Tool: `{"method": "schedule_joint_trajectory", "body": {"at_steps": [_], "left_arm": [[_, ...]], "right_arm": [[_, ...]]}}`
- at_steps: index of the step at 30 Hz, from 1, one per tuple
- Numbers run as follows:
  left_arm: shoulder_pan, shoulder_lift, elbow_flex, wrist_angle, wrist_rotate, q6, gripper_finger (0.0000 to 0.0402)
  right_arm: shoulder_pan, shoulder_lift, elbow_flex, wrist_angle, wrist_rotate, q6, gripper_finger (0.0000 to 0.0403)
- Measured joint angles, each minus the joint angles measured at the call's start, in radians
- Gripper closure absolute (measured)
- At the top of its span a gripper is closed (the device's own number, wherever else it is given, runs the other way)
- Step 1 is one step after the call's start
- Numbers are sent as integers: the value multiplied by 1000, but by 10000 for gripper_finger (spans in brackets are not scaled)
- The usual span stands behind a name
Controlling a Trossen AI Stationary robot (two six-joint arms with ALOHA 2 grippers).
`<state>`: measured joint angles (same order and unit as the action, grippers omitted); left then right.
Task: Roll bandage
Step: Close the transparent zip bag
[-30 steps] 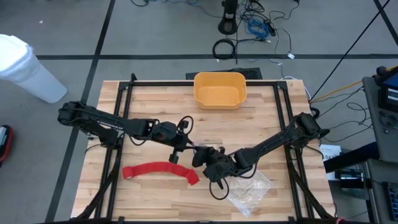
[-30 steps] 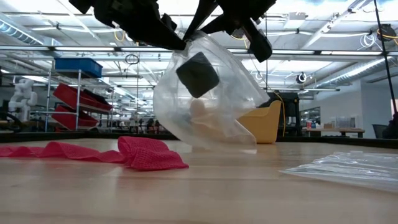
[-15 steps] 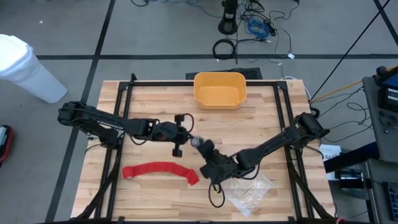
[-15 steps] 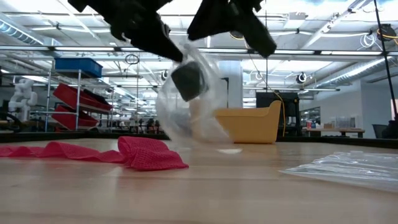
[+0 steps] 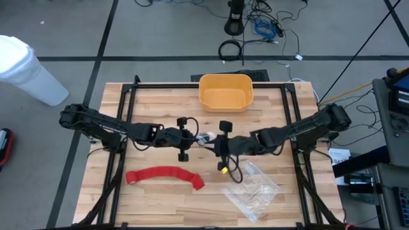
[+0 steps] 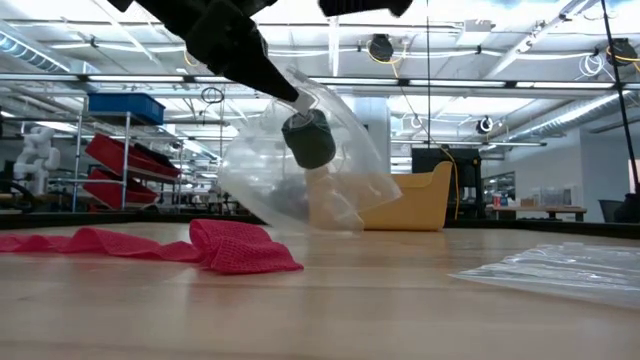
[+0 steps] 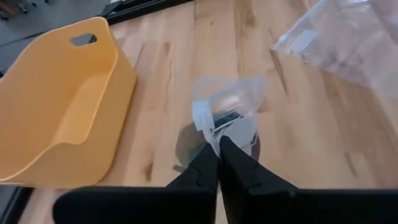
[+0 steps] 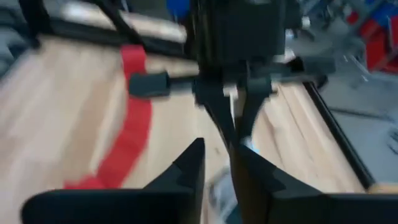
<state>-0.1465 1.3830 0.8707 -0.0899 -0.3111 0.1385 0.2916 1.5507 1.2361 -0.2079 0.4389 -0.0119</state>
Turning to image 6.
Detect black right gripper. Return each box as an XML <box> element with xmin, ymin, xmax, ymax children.
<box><xmin>318</xmin><ymin>0</ymin><xmax>415</xmax><ymax>19</ymax></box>

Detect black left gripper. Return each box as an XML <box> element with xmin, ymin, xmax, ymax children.
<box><xmin>183</xmin><ymin>9</ymin><xmax>301</xmax><ymax>104</ymax></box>

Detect clear plastic zip bag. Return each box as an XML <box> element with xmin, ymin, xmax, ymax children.
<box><xmin>218</xmin><ymin>64</ymin><xmax>404</xmax><ymax>234</ymax></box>
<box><xmin>448</xmin><ymin>242</ymin><xmax>640</xmax><ymax>309</ymax></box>

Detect red bandage strip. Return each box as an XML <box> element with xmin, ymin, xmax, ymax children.
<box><xmin>0</xmin><ymin>218</ymin><xmax>305</xmax><ymax>275</ymax></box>

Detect blue storage bin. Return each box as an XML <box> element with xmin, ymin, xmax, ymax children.
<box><xmin>87</xmin><ymin>92</ymin><xmax>166</xmax><ymax>126</ymax></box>

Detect red storage bins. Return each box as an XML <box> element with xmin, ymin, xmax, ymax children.
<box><xmin>82</xmin><ymin>133</ymin><xmax>182</xmax><ymax>211</ymax></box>

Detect metal shelf rack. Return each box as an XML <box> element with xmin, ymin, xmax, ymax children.
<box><xmin>49</xmin><ymin>94</ymin><xmax>184</xmax><ymax>214</ymax></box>

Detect black tall cabinet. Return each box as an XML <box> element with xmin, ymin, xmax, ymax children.
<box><xmin>411</xmin><ymin>147</ymin><xmax>484</xmax><ymax>221</ymax></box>

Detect yellow plastic bin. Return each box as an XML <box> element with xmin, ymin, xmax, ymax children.
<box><xmin>305</xmin><ymin>160</ymin><xmax>454</xmax><ymax>232</ymax></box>

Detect wooden background table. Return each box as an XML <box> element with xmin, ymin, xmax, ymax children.
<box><xmin>487</xmin><ymin>205</ymin><xmax>588</xmax><ymax>223</ymax></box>

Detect black hanging cable loop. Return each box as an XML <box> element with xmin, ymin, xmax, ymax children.
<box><xmin>200</xmin><ymin>86</ymin><xmax>225</xmax><ymax>105</ymax></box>

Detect thin black hanging cable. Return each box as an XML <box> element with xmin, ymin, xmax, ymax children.
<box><xmin>425</xmin><ymin>0</ymin><xmax>431</xmax><ymax>149</ymax></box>

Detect yellow hanging cable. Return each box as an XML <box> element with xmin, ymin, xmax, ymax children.
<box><xmin>367</xmin><ymin>47</ymin><xmax>460</xmax><ymax>221</ymax></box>

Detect silver ventilation duct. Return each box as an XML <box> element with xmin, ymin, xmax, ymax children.
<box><xmin>0</xmin><ymin>30</ymin><xmax>74</xmax><ymax>75</ymax></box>
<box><xmin>504</xmin><ymin>91</ymin><xmax>640</xmax><ymax>142</ymax></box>

